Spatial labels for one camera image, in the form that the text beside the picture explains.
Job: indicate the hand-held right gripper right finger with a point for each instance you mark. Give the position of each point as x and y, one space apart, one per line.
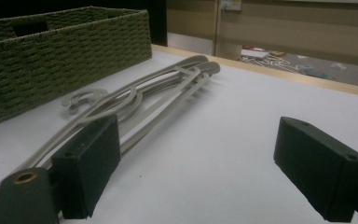
320 168

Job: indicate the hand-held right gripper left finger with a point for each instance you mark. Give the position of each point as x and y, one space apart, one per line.
87 168

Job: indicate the grey plastic clothes hanger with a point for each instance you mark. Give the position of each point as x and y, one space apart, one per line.
85 93
195 59
213 67

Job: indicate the green woven basket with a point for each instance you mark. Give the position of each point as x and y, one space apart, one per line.
68 59

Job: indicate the white table sheet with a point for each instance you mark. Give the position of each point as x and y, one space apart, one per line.
230 140

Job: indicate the white hangers on floor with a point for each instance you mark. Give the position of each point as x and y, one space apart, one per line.
273 61

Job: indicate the beige wooden shelf unit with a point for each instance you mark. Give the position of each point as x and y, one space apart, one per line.
292 28

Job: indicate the white wall socket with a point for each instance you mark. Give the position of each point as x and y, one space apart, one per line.
230 4

